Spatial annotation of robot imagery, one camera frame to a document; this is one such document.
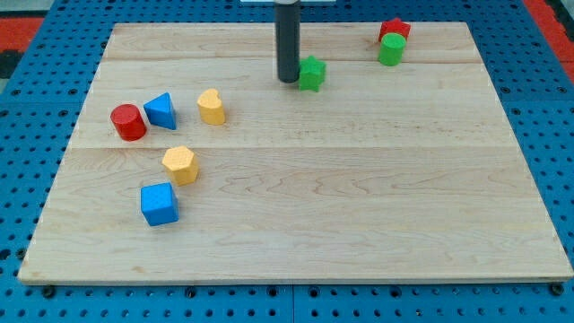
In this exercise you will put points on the white mount plate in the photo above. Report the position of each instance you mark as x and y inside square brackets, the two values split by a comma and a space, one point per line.
[314, 1]

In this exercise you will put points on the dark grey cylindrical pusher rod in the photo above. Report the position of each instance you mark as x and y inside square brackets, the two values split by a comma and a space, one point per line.
[287, 39]

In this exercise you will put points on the green star block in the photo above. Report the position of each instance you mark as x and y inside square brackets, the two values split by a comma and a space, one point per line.
[312, 74]

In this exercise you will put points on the red star block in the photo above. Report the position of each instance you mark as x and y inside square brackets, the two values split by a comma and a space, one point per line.
[395, 25]

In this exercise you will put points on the green cylinder block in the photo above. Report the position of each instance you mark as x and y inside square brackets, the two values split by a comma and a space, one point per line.
[391, 49]

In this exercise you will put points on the yellow heart block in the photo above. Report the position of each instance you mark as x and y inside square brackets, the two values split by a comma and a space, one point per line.
[211, 108]

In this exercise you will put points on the blue triangle block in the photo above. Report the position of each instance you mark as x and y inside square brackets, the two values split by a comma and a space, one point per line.
[160, 112]

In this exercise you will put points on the light wooden board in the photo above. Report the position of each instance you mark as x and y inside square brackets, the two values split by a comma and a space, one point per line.
[408, 174]

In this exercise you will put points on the yellow hexagon block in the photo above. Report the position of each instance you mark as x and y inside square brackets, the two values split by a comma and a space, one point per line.
[181, 165]

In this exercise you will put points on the red cylinder block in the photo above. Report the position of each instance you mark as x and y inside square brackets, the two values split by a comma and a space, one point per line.
[128, 122]

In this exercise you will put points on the blue cube block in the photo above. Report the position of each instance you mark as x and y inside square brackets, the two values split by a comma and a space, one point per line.
[159, 204]

